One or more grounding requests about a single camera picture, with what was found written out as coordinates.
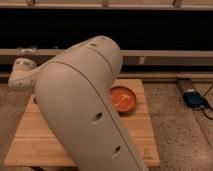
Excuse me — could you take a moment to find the black cable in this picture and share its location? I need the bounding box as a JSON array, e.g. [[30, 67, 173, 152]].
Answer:
[[194, 83, 213, 120]]

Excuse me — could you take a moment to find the grey metal rail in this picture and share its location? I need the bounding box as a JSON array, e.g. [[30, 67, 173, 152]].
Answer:
[[0, 48, 213, 66]]

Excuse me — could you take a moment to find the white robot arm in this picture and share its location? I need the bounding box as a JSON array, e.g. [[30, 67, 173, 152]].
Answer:
[[8, 36, 149, 171]]

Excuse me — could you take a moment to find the wooden table board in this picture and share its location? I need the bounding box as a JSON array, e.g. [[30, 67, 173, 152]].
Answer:
[[4, 79, 160, 167]]

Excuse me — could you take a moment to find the orange round plate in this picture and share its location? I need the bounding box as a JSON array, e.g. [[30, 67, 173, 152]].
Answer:
[[110, 86, 137, 113]]

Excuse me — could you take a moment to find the blue box device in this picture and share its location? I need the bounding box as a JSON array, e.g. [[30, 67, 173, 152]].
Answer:
[[183, 89, 203, 107]]

